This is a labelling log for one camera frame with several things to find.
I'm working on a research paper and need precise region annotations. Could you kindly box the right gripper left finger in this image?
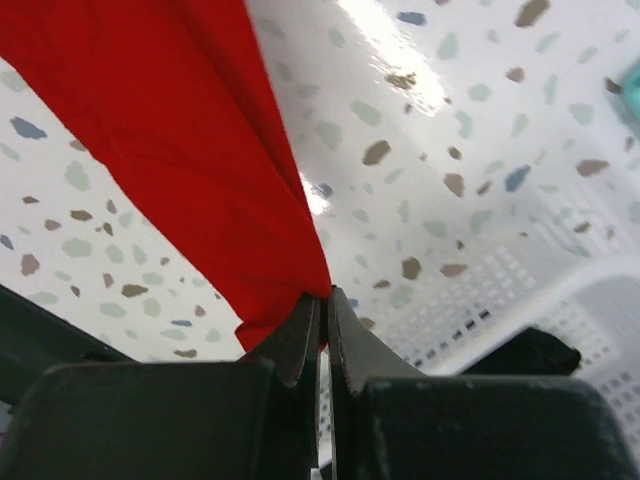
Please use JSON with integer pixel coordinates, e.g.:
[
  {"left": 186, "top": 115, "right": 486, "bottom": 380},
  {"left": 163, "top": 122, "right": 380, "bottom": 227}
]
[{"left": 1, "top": 295, "right": 321, "bottom": 479}]

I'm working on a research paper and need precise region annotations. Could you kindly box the folded teal t shirt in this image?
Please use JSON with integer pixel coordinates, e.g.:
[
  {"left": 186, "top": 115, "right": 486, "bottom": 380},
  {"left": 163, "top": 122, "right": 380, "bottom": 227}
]
[{"left": 605, "top": 63, "right": 639, "bottom": 124}]

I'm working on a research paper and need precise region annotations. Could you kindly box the white plastic laundry basket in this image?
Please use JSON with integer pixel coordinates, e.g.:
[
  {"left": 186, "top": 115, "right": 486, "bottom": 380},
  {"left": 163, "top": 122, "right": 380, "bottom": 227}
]
[{"left": 309, "top": 254, "right": 640, "bottom": 474}]

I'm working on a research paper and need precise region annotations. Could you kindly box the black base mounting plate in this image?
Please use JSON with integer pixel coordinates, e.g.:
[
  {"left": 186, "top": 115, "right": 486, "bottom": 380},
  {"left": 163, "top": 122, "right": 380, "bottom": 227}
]
[{"left": 1, "top": 287, "right": 130, "bottom": 406}]

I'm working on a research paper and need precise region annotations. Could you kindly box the red t shirt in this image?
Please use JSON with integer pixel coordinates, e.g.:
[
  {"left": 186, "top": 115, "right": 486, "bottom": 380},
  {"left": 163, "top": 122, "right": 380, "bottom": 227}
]
[{"left": 1, "top": 1, "right": 332, "bottom": 351}]

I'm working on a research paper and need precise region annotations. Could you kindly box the black t shirt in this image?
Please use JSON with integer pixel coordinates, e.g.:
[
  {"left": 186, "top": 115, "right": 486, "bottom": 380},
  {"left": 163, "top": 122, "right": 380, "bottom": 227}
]
[{"left": 462, "top": 328, "right": 582, "bottom": 376}]

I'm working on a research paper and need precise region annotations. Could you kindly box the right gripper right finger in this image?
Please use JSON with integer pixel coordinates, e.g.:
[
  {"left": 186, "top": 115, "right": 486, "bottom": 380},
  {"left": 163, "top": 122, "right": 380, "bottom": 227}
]
[{"left": 326, "top": 289, "right": 639, "bottom": 479}]

